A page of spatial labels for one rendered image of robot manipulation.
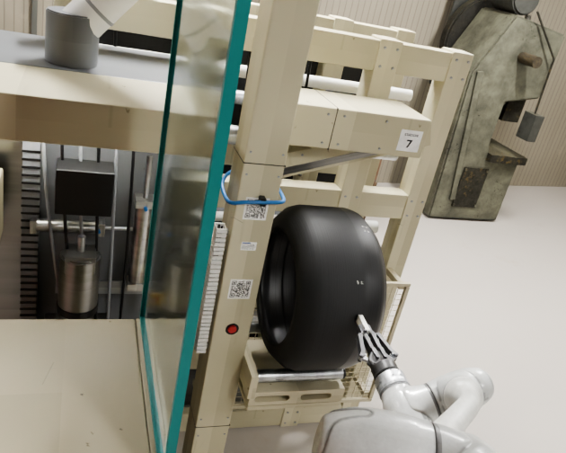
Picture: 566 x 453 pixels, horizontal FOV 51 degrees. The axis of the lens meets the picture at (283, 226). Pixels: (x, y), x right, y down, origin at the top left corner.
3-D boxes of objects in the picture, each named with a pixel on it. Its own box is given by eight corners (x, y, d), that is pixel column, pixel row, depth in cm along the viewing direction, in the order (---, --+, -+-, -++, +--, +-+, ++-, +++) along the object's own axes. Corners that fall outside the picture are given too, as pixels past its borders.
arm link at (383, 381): (386, 383, 158) (378, 366, 162) (375, 404, 163) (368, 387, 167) (416, 381, 161) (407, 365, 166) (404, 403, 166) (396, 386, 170)
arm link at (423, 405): (381, 411, 165) (424, 395, 166) (403, 460, 153) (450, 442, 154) (375, 389, 158) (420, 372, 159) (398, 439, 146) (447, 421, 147)
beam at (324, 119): (265, 144, 198) (274, 100, 192) (248, 120, 220) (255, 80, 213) (421, 159, 219) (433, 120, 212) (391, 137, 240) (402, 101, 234)
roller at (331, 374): (252, 386, 202) (254, 375, 200) (249, 377, 206) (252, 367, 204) (344, 381, 214) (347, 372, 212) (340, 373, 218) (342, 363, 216)
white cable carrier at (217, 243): (195, 353, 200) (216, 229, 180) (193, 344, 204) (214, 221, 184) (208, 353, 201) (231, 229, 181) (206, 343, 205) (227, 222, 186)
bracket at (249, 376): (246, 399, 199) (252, 377, 195) (224, 328, 233) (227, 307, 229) (256, 399, 200) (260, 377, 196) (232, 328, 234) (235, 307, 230)
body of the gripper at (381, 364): (405, 368, 166) (393, 343, 173) (379, 368, 163) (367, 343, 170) (396, 386, 170) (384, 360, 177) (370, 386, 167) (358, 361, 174)
